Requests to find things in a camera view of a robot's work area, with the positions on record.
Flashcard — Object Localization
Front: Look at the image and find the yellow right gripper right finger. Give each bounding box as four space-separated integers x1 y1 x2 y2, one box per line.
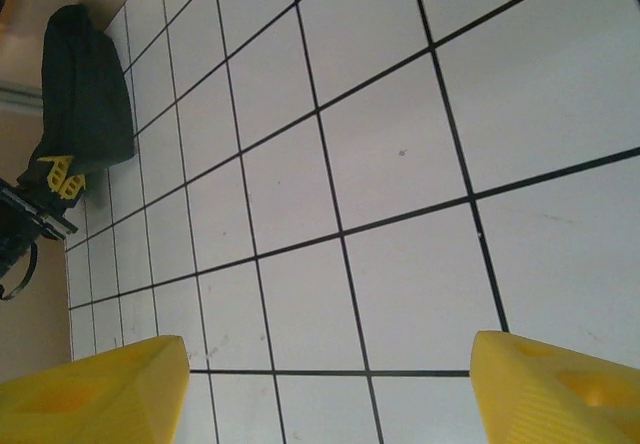
469 330 640 444

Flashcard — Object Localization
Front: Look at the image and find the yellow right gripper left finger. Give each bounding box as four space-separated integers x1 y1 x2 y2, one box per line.
0 334 191 444

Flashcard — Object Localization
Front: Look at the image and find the black t-shirt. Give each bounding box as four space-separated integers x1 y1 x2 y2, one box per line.
29 4 137 175

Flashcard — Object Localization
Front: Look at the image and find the thin black left gripper cable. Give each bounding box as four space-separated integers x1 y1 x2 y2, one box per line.
0 240 40 301

